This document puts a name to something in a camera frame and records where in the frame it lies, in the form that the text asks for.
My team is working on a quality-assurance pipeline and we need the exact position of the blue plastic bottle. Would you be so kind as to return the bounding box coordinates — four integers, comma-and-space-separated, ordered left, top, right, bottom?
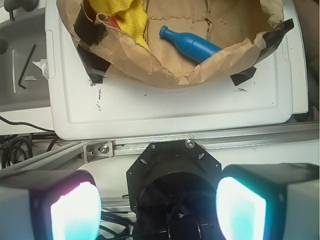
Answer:
159, 25, 222, 64

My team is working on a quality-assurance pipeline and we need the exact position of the brown paper bag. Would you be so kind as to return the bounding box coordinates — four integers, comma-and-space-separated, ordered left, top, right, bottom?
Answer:
56, 0, 294, 90

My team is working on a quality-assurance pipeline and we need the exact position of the white paper scrap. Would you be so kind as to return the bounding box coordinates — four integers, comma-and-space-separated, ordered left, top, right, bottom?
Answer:
32, 58, 49, 80

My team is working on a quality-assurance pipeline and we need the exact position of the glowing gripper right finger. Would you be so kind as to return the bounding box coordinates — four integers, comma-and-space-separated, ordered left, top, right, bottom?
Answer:
216, 163, 320, 240

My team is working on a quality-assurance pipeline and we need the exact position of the black allen key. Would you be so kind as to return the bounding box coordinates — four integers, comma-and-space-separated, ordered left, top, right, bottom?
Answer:
17, 44, 37, 90

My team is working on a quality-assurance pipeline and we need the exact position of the aluminium frame rail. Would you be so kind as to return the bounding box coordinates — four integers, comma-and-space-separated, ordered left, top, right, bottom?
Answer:
0, 121, 320, 177

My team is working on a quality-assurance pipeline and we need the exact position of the black cable bundle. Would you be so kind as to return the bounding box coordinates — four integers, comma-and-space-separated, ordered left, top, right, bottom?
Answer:
0, 116, 61, 169

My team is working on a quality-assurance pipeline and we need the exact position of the red object in bag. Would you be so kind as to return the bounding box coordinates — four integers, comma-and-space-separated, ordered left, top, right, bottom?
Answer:
106, 17, 120, 29

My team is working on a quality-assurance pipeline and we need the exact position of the grey plastic tray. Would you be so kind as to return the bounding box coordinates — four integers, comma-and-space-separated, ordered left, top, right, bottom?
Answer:
0, 8, 50, 112

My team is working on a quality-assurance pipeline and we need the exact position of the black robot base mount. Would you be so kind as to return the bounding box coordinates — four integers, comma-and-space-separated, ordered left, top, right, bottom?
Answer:
126, 139, 224, 240

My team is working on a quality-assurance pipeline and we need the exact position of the white plastic bin lid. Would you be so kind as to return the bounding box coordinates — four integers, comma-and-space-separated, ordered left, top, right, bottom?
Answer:
45, 0, 309, 140

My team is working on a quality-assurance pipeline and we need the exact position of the yellow cloth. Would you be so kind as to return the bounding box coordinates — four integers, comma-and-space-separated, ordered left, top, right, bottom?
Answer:
88, 0, 149, 50

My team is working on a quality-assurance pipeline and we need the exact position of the metal corner bracket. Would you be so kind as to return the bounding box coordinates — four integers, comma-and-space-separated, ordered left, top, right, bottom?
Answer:
83, 141, 114, 163

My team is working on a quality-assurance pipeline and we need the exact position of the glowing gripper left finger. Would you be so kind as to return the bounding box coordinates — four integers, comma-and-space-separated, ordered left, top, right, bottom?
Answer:
0, 169, 102, 240

